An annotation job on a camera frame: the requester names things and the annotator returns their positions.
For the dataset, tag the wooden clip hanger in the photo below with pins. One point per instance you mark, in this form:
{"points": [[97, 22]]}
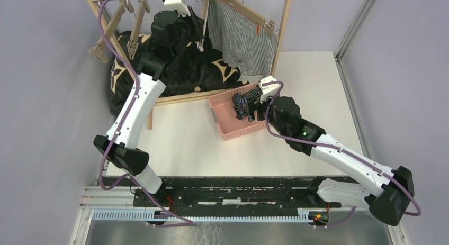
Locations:
{"points": [[262, 22], [96, 52], [204, 16], [133, 43]]}

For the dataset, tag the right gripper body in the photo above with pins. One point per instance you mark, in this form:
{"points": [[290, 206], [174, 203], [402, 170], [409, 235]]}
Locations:
{"points": [[256, 104]]}

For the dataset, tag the navy striped underwear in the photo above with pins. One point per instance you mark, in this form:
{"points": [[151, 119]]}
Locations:
{"points": [[240, 102]]}

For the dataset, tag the black underwear cream waistband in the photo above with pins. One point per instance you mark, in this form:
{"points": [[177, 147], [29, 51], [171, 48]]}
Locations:
{"points": [[204, 58]]}

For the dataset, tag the empty wooden clip hanger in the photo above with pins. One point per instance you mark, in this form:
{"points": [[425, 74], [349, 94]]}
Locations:
{"points": [[96, 52]]}

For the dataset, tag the pink plastic basket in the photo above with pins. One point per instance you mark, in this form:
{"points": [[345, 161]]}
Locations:
{"points": [[225, 117]]}

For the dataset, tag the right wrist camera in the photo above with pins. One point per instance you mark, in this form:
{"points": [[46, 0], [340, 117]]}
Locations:
{"points": [[270, 87]]}

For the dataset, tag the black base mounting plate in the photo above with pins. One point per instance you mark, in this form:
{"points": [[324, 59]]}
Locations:
{"points": [[240, 196]]}

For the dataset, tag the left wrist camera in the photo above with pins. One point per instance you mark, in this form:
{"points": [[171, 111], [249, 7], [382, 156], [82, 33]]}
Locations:
{"points": [[178, 6]]}

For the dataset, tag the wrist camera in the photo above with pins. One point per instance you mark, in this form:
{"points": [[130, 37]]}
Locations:
{"points": [[270, 87], [178, 6]]}

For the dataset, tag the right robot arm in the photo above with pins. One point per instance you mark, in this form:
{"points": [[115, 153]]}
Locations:
{"points": [[387, 193]]}

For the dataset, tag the black floral pillow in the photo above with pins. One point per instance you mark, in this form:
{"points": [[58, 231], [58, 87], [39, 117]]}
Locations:
{"points": [[188, 79]]}

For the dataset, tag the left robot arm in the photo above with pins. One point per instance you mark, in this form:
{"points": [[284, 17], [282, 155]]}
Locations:
{"points": [[159, 62]]}

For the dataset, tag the grey striped boxer shorts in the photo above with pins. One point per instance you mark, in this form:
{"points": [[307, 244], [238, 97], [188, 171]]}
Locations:
{"points": [[244, 44]]}

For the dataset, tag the wooden clothes rack frame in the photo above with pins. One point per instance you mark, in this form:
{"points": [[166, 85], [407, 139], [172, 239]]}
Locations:
{"points": [[98, 7]]}

